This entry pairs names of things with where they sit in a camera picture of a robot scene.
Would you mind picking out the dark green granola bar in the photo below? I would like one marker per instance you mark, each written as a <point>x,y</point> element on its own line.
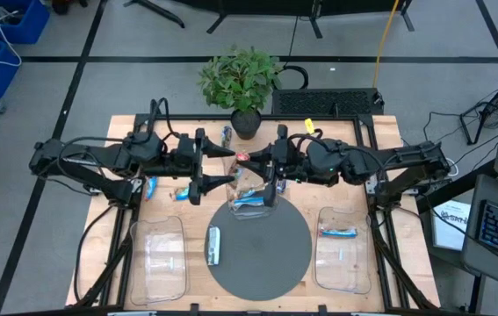
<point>226,134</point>

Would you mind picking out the round grey woven placemat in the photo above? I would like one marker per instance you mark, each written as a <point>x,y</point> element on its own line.
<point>259,259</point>

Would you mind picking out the blue granola bar orange ends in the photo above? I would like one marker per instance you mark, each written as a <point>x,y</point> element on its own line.
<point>182,193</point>

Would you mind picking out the black table clamp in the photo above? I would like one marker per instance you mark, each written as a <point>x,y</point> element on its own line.
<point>322,310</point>
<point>194,309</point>

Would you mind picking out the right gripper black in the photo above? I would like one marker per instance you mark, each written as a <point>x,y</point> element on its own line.
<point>288,162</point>

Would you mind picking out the black metal rig frame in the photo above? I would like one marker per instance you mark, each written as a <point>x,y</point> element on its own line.
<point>341,117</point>

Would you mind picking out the black partition screen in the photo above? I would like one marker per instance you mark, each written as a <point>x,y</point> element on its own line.
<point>275,5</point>

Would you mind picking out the green potted plant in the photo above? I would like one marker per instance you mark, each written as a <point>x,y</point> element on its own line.
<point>240,83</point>

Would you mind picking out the blue granola bar red ends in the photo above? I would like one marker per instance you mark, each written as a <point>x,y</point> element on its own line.
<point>338,232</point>

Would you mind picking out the grey keyboard tray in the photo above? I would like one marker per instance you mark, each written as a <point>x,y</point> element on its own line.
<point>477,259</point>

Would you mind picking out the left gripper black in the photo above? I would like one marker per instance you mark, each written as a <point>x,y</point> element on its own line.
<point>187,155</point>

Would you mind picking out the green and blue granola bar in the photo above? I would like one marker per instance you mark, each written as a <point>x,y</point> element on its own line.
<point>151,188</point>

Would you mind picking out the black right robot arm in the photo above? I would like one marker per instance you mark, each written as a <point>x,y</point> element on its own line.
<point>406,158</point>

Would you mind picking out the black pole stand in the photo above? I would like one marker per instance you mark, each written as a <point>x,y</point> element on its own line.
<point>156,12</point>

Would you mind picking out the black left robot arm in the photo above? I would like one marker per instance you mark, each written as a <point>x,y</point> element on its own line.
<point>99,153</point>

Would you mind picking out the white printed sheet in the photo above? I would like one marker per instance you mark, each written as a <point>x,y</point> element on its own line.
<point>450,232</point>

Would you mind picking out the clear plastic bin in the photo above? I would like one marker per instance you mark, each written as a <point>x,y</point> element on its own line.
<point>158,263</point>
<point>231,210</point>
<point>343,267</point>

